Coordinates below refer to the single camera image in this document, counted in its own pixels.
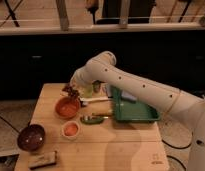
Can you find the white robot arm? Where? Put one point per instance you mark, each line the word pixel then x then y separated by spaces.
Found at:
pixel 188 109

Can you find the person in background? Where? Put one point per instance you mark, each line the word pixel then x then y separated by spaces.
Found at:
pixel 121 11

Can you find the dark grape bunch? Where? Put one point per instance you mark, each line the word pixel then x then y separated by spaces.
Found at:
pixel 71 92

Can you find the white handled brush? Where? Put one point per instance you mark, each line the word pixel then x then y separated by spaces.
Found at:
pixel 95 99

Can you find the green tray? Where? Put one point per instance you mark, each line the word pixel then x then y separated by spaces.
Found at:
pixel 128 111

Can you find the light green cup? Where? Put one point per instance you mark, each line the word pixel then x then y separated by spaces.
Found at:
pixel 86 92

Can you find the dark purple bowl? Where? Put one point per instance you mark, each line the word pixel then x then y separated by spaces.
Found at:
pixel 31 138

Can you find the wooden block eraser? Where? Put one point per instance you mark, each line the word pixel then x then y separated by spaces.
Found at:
pixel 42 160

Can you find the red bowl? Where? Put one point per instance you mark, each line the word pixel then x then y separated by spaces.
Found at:
pixel 67 108

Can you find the small orange cup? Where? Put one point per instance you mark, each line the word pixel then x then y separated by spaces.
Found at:
pixel 70 130

